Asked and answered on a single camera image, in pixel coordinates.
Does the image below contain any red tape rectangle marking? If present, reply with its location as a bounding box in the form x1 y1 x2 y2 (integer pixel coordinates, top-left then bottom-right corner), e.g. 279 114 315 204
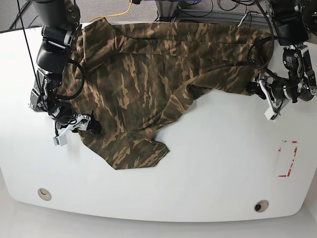
275 140 298 178

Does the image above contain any aluminium frame stand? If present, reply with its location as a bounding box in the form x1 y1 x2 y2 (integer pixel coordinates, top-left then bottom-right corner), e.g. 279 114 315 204
156 0 194 22

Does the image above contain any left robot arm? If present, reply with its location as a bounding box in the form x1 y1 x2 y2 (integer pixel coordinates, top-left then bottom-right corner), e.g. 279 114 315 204
247 0 317 120

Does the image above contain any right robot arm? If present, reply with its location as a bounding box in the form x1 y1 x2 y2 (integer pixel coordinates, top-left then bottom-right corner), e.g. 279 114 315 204
30 0 101 134

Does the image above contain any black looped cable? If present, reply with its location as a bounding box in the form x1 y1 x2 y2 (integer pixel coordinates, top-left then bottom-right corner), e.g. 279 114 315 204
222 4 275 70

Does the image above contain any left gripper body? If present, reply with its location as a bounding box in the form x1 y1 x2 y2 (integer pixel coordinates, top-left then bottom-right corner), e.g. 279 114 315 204
252 76 289 116

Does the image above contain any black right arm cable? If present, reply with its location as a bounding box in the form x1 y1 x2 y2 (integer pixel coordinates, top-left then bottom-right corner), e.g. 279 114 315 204
55 59 85 100

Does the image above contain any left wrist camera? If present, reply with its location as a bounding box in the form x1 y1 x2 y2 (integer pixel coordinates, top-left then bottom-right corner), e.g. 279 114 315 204
264 108 277 120

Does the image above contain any right table cable grommet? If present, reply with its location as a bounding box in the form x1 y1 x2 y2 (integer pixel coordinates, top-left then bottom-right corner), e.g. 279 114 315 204
254 200 269 213

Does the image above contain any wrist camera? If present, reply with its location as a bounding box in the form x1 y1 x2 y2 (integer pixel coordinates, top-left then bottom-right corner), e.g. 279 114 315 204
264 108 277 120
53 135 67 146

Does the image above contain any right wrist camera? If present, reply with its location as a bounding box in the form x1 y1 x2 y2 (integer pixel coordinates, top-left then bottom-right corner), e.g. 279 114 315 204
53 135 67 146

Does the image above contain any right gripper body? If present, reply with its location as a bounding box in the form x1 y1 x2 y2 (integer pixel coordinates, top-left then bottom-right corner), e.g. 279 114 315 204
55 111 93 136

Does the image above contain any left table cable grommet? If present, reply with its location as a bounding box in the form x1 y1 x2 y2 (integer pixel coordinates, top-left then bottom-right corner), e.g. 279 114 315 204
38 188 52 201

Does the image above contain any yellow cable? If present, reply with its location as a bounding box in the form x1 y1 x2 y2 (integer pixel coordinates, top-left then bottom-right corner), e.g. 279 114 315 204
89 0 131 23

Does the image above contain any table cable grommet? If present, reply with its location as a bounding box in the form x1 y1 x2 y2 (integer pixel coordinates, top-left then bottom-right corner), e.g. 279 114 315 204
254 200 269 213
38 188 52 201

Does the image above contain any camouflage t-shirt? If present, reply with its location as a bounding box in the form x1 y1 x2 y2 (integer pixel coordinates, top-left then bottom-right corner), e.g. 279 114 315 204
57 18 269 170

